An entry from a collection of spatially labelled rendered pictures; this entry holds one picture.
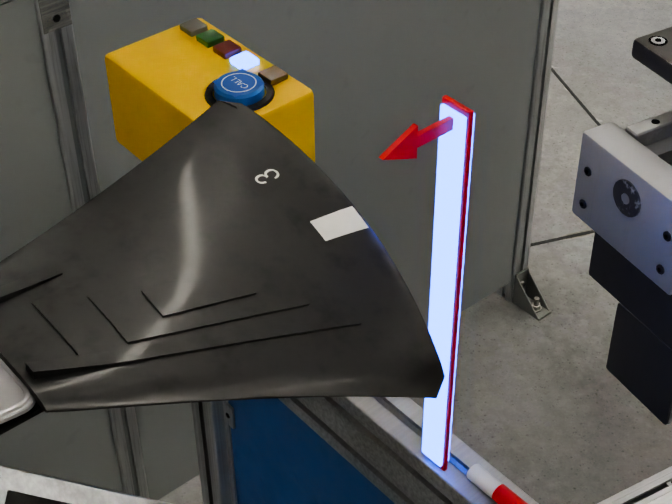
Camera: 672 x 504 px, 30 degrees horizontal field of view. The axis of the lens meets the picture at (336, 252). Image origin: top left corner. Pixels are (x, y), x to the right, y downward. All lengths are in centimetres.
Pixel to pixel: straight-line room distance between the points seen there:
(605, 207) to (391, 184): 88
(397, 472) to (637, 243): 28
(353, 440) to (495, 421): 114
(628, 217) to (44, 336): 60
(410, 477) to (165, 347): 43
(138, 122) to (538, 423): 129
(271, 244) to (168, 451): 129
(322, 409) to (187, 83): 30
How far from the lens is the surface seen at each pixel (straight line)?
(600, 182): 112
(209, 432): 133
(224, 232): 70
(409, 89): 189
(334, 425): 108
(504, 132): 213
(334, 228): 72
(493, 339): 234
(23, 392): 61
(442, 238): 83
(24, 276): 67
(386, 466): 104
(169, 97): 101
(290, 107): 100
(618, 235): 112
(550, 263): 252
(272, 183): 73
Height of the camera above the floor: 161
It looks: 40 degrees down
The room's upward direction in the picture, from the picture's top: 1 degrees counter-clockwise
